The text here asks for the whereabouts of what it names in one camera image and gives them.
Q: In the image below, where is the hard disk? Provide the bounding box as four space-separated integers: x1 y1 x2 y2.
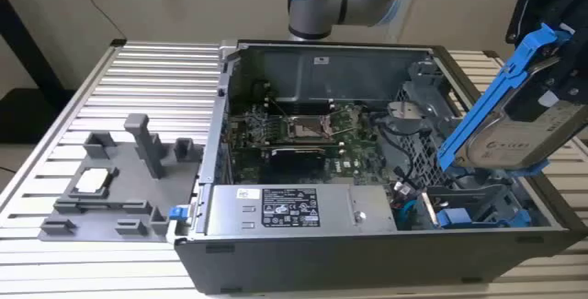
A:
436 22 588 179

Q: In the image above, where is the blue case latch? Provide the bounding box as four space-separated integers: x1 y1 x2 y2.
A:
167 205 191 221

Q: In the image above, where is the black open PC case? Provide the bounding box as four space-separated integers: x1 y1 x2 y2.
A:
174 39 588 295

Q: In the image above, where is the perforated metal drive cage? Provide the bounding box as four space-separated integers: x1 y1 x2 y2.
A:
380 61 466 189

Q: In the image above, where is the green Dell motherboard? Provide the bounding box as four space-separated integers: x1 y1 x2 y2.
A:
227 101 400 187

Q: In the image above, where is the black graphics card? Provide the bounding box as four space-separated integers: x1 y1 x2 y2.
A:
264 145 339 180

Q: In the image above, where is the silver CPU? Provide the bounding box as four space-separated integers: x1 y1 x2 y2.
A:
75 167 114 193

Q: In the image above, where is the CPU socket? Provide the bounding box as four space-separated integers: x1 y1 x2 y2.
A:
284 114 336 141

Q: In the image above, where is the black furniture stand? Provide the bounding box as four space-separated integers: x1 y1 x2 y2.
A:
0 0 78 145

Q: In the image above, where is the grey parts rack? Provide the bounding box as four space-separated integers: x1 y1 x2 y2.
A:
39 112 207 244

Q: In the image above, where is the grey sleeved cable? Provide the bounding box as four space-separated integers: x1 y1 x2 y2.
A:
379 118 412 185

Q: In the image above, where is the thin black background cable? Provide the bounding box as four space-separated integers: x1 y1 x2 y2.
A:
64 0 128 43

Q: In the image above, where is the empty blue disk carrier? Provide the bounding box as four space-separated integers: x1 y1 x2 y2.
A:
436 209 530 228

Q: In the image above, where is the metal socket cover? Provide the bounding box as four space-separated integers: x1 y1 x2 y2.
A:
320 103 359 138

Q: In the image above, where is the silver power supply unit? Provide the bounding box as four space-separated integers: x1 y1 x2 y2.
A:
206 184 399 236

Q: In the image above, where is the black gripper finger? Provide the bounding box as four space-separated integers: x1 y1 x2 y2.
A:
546 32 588 107
504 0 548 45

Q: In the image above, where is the blue disk wire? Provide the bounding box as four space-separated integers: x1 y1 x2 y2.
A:
398 200 418 229

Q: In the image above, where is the metal disk bay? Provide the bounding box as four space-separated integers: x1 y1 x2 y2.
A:
427 171 552 231

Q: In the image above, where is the thin wire locking lever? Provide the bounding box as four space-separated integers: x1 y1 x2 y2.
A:
268 96 291 121

